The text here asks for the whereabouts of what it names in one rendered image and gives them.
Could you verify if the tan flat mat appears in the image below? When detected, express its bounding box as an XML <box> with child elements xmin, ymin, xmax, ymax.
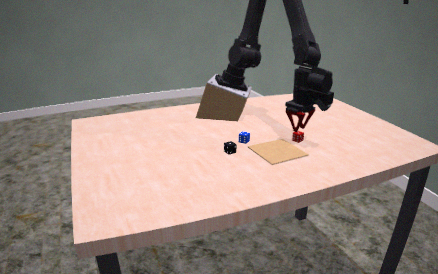
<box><xmin>247</xmin><ymin>139</ymin><xmax>309</xmax><ymax>165</ymax></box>

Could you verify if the red die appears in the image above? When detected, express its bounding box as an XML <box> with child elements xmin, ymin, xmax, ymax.
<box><xmin>292</xmin><ymin>131</ymin><xmax>304</xmax><ymax>143</ymax></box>

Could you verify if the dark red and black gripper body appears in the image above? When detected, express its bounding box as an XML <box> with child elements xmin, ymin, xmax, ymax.
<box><xmin>285</xmin><ymin>85</ymin><xmax>316</xmax><ymax>113</ymax></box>

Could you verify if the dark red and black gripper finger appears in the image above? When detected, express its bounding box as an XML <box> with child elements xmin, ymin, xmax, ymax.
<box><xmin>300</xmin><ymin>110</ymin><xmax>315</xmax><ymax>129</ymax></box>
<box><xmin>285</xmin><ymin>110</ymin><xmax>306</xmax><ymax>132</ymax></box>

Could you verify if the black die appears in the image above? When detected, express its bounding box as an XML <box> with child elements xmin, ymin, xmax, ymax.
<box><xmin>224</xmin><ymin>141</ymin><xmax>237</xmax><ymax>155</ymax></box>

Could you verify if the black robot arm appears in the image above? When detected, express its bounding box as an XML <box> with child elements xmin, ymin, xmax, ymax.
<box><xmin>215</xmin><ymin>0</ymin><xmax>334</xmax><ymax>111</ymax></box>

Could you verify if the blue die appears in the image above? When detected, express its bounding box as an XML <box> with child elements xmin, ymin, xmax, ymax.
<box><xmin>238</xmin><ymin>131</ymin><xmax>250</xmax><ymax>144</ymax></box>

